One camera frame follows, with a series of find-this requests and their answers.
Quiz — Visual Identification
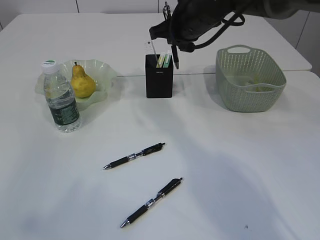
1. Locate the black pen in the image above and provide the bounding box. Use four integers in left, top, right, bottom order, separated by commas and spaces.
102, 142, 165, 170
162, 1, 179, 70
120, 177, 184, 229

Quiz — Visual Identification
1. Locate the clear plastic ruler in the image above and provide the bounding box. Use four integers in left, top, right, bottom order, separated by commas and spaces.
144, 40, 158, 62

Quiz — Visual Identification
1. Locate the green wavy glass plate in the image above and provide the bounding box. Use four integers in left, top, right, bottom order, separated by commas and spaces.
34, 58, 118, 112

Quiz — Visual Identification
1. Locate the black square pen holder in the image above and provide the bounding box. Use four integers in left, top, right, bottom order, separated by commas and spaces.
145, 54, 174, 99

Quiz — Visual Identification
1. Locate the mint green pen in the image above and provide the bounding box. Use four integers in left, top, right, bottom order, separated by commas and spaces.
162, 50, 172, 68

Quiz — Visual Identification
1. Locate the clear plastic water bottle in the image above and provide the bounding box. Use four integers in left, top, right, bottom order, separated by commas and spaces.
41, 60, 81, 133

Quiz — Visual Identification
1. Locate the yellow pear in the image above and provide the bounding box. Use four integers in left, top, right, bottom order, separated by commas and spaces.
70, 61, 97, 98

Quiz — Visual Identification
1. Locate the green woven plastic basket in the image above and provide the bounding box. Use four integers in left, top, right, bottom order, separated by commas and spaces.
215, 45, 287, 113

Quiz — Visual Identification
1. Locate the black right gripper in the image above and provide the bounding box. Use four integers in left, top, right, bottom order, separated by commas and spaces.
149, 0, 234, 52

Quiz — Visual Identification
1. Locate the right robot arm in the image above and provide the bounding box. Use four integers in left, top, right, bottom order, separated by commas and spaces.
149, 0, 320, 53

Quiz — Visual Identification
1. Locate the yellow white waste paper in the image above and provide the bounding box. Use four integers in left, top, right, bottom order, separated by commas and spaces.
245, 74, 274, 93

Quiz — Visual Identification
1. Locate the yellow utility knife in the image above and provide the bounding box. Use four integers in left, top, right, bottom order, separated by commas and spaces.
156, 52, 166, 68

